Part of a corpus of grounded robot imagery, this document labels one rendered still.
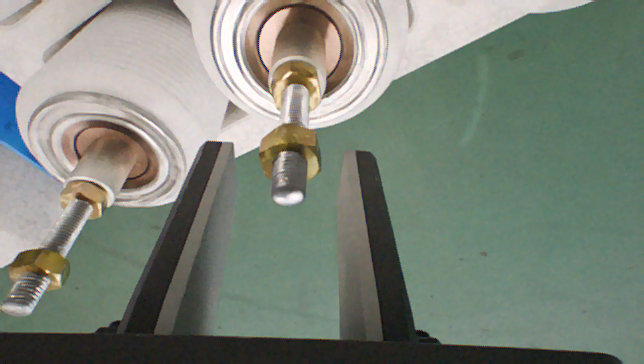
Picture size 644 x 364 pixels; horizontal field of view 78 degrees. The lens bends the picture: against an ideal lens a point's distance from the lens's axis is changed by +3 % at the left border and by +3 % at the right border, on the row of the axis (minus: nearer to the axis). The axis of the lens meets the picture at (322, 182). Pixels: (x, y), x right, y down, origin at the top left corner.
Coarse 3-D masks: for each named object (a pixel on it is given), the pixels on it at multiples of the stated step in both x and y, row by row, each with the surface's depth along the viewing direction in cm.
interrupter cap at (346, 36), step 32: (224, 0) 15; (256, 0) 15; (288, 0) 15; (320, 0) 15; (352, 0) 15; (224, 32) 16; (256, 32) 16; (320, 32) 17; (352, 32) 16; (384, 32) 16; (224, 64) 17; (256, 64) 17; (352, 64) 17; (384, 64) 17; (256, 96) 18; (352, 96) 18
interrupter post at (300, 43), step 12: (300, 24) 16; (288, 36) 16; (300, 36) 15; (312, 36) 16; (276, 48) 16; (288, 48) 15; (300, 48) 15; (312, 48) 15; (324, 48) 16; (276, 60) 15; (288, 60) 14; (300, 60) 14; (312, 60) 14; (324, 60) 16; (276, 72) 15; (324, 72) 15; (324, 84) 15
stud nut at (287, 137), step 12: (276, 132) 11; (288, 132) 11; (300, 132) 11; (312, 132) 12; (264, 144) 11; (276, 144) 11; (288, 144) 11; (300, 144) 11; (312, 144) 11; (264, 156) 11; (312, 156) 11; (264, 168) 12; (312, 168) 12
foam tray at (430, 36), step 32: (64, 0) 23; (96, 0) 23; (416, 0) 22; (448, 0) 23; (480, 0) 23; (0, 32) 24; (32, 32) 24; (64, 32) 24; (416, 32) 24; (448, 32) 24; (480, 32) 24; (0, 64) 25; (32, 64) 25; (416, 64) 25; (224, 128) 29; (256, 128) 29
